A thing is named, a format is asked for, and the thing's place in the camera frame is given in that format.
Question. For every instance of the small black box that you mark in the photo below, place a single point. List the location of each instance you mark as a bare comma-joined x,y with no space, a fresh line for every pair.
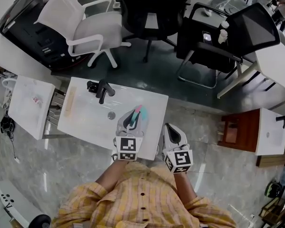
92,86

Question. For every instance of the person's left forearm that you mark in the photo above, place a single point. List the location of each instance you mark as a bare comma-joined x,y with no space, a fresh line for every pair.
110,177

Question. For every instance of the person's yellow plaid shirt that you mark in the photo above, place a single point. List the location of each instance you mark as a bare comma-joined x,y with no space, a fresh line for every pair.
142,205

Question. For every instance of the black cantilever chair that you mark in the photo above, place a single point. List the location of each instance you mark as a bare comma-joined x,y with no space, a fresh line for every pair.
251,27

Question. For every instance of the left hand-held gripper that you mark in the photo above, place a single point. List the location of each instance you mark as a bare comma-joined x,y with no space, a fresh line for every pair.
128,145

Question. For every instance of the red white label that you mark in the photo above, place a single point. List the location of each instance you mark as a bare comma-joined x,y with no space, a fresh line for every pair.
37,100

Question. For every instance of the small white basin stand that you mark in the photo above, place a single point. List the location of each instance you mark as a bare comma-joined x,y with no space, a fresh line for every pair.
26,113

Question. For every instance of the beige wooden strip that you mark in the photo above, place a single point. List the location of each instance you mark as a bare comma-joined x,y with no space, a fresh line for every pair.
70,101

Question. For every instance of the white power adapter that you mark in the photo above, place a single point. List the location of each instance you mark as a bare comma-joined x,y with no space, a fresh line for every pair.
17,160

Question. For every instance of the person's right forearm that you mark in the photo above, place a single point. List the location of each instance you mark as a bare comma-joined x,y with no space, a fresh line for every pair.
184,186

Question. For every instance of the white curved faucet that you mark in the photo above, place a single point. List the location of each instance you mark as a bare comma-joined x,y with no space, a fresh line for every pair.
8,81

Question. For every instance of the marble patterned panel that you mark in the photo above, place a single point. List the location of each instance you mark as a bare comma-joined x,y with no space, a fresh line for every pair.
6,94

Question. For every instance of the black phone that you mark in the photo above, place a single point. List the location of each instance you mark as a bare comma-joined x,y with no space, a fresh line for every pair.
206,37

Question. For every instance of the white basin table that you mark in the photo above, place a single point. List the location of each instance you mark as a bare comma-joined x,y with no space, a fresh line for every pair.
90,122

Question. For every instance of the large black cabinet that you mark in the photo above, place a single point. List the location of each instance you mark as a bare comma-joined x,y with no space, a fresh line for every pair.
31,34

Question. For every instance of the metal rack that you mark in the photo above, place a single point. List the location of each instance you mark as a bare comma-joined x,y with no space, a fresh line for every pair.
53,113

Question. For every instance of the short black faucet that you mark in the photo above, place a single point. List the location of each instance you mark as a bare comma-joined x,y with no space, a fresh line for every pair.
282,118

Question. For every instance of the black green helmet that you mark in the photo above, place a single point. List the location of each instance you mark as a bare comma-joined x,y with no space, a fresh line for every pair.
274,189

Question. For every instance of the wooden crate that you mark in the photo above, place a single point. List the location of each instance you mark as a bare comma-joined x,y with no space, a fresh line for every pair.
275,160

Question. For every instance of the wooden cabinet with white basin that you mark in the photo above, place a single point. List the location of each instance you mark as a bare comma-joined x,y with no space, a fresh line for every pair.
242,129

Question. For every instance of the white wheeled device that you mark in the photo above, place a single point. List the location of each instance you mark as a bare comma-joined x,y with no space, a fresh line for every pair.
16,203

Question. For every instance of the white desk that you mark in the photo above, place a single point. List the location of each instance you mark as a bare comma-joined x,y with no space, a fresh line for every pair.
275,65

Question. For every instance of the round metal drain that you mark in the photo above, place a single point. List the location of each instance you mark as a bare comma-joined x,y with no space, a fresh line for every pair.
111,115

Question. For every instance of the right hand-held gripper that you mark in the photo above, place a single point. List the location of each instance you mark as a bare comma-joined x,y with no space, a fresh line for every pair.
180,158

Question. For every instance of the black mesh office chair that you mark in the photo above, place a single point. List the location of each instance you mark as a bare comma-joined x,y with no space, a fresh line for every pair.
152,6

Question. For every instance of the dark metal frame stand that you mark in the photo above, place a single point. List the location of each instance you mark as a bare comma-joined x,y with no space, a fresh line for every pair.
275,212

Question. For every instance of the white office chair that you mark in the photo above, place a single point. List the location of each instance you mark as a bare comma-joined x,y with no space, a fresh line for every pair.
95,30

